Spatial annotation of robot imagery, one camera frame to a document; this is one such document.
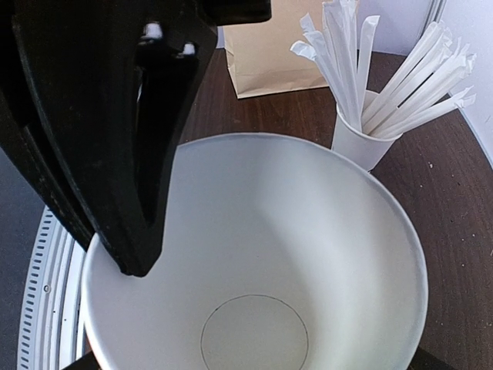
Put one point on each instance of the aluminium front rail frame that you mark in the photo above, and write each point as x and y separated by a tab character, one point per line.
51	330

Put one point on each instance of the brown paper takeout bag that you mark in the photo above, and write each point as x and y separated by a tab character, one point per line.
258	55

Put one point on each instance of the stack of white paper cups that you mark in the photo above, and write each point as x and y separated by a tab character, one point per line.
277	254

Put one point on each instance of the white cup holding straws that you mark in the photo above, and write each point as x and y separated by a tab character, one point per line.
366	151

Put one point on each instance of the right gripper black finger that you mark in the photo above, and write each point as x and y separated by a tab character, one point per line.
94	99

